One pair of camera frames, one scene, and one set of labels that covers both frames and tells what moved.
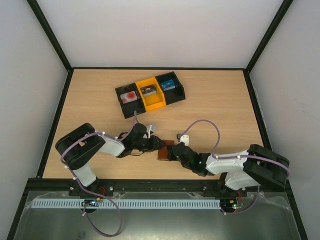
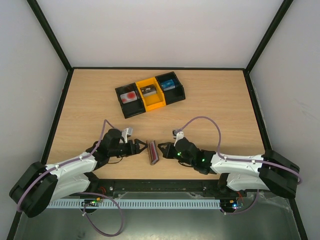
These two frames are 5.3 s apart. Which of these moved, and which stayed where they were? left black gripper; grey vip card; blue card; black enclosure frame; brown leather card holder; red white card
Moved: brown leather card holder; left black gripper
Stayed: black enclosure frame; blue card; grey vip card; red white card
